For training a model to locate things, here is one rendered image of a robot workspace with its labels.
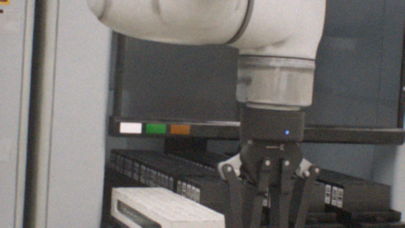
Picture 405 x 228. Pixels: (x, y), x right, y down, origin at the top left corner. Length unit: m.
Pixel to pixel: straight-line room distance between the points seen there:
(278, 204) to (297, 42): 0.19
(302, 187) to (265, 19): 0.22
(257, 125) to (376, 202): 0.73
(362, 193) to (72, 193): 0.58
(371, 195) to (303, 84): 0.72
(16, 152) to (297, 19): 0.60
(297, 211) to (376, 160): 0.75
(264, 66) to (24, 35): 0.53
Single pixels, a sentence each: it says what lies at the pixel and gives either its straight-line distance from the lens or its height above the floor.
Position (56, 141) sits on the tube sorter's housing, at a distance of 1.31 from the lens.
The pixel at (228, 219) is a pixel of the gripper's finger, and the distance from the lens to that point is 0.91.
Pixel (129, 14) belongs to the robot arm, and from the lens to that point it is 0.78.
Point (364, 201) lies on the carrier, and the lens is 1.57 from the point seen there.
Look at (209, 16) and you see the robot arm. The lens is 0.80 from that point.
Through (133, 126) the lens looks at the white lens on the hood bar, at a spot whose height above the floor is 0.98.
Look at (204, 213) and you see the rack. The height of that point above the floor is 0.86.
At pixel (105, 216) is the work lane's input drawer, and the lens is 1.41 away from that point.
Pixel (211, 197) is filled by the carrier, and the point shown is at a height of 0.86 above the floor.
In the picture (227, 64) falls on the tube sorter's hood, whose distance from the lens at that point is 1.39.
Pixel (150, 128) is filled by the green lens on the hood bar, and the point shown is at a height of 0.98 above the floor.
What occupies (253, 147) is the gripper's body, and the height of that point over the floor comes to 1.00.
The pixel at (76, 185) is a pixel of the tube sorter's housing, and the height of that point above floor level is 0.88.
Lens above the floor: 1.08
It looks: 3 degrees down
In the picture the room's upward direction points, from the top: 4 degrees clockwise
